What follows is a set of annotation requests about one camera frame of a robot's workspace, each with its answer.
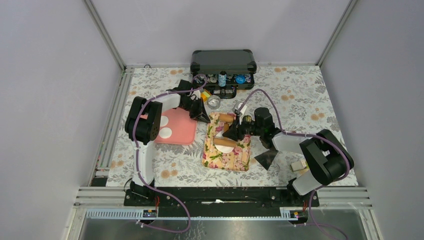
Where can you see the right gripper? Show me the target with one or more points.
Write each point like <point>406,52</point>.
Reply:
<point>235,132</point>

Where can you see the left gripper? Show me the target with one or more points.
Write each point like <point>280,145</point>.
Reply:
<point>200,114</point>

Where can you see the wooden double-ended rolling pin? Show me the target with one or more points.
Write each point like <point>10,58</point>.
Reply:
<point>222,140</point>

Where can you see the white dough ball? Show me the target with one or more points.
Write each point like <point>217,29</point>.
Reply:
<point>222,148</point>

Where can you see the floral yellow tray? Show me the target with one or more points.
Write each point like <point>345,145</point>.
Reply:
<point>223,153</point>

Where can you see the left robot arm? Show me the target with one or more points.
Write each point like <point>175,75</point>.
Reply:
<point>143,126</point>

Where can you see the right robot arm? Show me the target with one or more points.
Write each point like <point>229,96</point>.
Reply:
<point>328,161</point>

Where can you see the white dough wrapper upper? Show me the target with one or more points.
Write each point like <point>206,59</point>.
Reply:
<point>164,120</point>

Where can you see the white dough wrapper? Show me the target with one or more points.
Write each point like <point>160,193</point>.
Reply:
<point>165,132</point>
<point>164,120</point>

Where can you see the white dough wrapper lower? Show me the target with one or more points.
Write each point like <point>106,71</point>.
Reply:
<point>165,132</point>

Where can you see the orange green sticky notes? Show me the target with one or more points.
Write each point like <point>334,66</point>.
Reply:
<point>205,95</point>

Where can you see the pink plastic tray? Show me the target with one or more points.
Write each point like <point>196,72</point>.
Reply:
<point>182,126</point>

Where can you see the blue white chip stack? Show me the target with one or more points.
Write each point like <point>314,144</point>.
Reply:
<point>222,79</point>

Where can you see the black poker chip case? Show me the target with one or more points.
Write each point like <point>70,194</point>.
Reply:
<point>233,61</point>

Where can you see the blue small blind button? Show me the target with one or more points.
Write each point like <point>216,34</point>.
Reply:
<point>240,79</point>

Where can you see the white green eraser block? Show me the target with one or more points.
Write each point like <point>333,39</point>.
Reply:
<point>299,165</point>

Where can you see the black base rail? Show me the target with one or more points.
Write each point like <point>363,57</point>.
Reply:
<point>218,202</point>

